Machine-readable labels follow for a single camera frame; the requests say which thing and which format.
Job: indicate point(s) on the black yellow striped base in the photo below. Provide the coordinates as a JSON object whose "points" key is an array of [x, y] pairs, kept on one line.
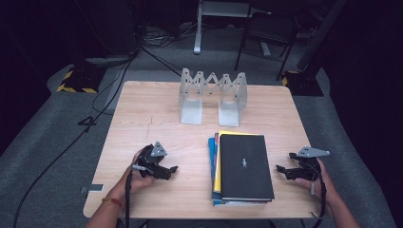
{"points": [[302, 84], [80, 80]]}

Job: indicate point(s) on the person's left hand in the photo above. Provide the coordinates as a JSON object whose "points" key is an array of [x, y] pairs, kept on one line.
{"points": [[139, 182]]}

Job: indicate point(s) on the grey tape strip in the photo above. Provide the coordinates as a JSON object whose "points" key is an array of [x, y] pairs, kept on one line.
{"points": [[93, 188]]}

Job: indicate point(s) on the grey metal desk stand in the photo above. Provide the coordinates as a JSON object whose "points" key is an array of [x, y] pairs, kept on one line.
{"points": [[198, 31]]}

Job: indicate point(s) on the black hardcover book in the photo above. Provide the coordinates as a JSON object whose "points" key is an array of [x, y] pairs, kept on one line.
{"points": [[245, 167]]}

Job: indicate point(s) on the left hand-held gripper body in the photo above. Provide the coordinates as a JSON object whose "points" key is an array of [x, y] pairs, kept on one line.
{"points": [[152, 158]]}

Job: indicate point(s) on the grey slanted post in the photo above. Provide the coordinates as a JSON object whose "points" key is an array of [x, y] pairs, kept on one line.
{"points": [[320, 34]]}

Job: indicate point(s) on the white expandable bookend rack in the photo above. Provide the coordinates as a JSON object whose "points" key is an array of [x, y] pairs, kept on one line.
{"points": [[191, 109]]}

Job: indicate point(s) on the black metal chair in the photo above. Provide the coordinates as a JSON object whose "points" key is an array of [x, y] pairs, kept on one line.
{"points": [[269, 28]]}

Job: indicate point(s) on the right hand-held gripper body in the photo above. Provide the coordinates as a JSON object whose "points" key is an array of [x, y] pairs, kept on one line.
{"points": [[312, 152]]}

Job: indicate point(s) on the person's right hand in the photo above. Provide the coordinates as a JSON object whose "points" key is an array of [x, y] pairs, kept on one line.
{"points": [[330, 190]]}

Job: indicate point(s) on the yellow paperback book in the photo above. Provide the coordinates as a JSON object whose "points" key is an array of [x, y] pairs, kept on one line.
{"points": [[217, 177]]}

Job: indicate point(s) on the blue book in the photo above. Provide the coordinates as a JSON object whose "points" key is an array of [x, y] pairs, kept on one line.
{"points": [[211, 164]]}

